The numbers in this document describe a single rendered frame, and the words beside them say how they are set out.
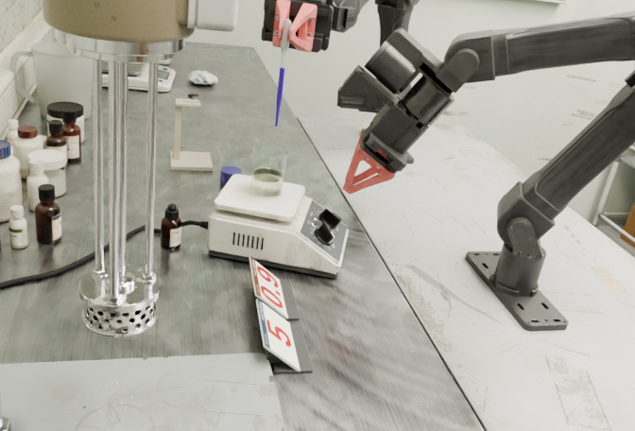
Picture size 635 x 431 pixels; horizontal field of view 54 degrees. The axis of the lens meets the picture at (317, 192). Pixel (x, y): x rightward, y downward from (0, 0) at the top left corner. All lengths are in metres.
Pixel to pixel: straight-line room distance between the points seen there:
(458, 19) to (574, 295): 1.71
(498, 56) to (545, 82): 2.01
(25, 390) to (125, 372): 0.10
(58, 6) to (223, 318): 0.49
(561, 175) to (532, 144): 2.03
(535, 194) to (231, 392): 0.49
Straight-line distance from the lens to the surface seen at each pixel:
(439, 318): 0.89
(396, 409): 0.73
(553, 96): 2.91
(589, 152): 0.90
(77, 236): 0.99
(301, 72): 2.44
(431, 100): 0.87
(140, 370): 0.73
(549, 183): 0.91
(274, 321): 0.78
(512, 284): 0.97
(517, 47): 0.86
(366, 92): 0.88
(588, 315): 1.01
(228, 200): 0.91
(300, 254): 0.90
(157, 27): 0.44
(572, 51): 0.87
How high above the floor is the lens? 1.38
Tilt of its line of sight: 24 degrees down
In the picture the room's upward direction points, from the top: 8 degrees clockwise
